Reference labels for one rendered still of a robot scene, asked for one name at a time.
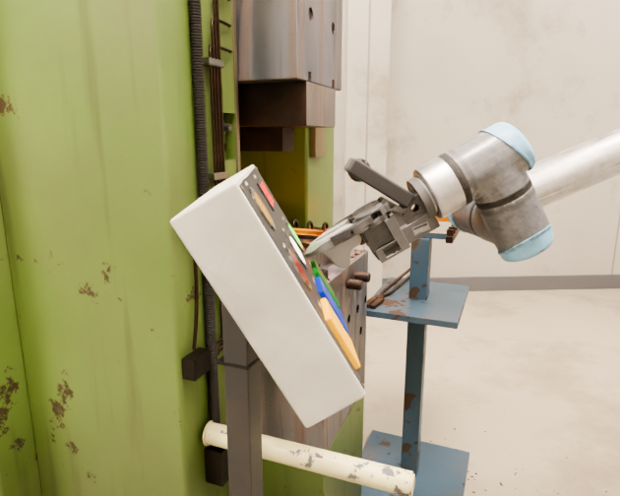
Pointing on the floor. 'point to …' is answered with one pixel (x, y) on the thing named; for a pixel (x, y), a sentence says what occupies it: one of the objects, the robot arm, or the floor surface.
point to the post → (242, 411)
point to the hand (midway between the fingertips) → (309, 248)
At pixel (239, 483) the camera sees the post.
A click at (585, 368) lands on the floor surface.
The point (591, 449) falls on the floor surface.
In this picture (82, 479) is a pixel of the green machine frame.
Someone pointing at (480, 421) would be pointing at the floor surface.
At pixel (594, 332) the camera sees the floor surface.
